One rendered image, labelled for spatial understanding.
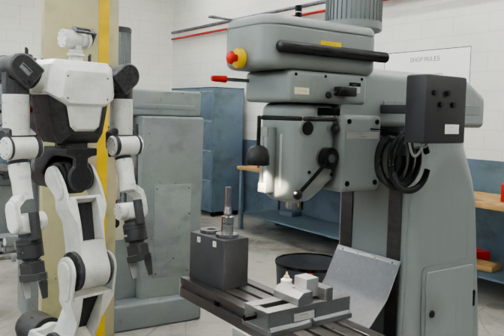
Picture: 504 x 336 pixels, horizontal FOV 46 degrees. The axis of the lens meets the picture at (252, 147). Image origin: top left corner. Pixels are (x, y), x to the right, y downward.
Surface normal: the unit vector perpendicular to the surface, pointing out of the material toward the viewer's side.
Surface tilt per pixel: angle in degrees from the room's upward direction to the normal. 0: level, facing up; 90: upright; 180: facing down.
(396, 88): 90
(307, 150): 90
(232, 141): 90
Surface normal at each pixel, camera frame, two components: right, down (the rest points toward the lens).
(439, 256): 0.57, 0.04
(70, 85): 0.74, 0.06
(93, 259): 0.68, -0.36
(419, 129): -0.82, 0.00
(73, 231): -0.67, 0.02
